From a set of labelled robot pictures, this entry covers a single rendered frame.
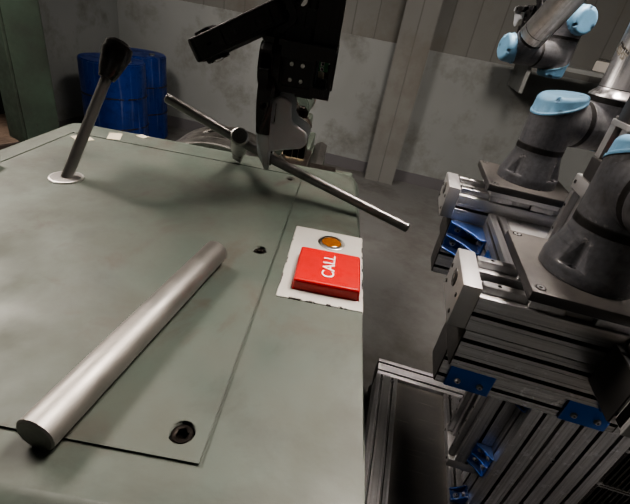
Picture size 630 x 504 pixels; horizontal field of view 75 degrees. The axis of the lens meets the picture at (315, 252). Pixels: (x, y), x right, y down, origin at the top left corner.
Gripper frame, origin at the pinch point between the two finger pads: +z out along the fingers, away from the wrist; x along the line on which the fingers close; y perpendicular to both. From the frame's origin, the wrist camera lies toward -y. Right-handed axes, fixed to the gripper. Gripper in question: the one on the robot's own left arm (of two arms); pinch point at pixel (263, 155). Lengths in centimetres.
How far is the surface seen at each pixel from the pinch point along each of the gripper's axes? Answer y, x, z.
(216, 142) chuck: -12.0, 20.0, 6.0
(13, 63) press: -178, 185, 37
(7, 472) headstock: -3.9, -40.1, 4.3
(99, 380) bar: -1.8, -35.3, 2.6
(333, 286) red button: 10.9, -21.1, 3.3
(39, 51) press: -172, 199, 31
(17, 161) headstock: -28.2, -6.2, 4.2
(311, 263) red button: 8.7, -18.2, 3.2
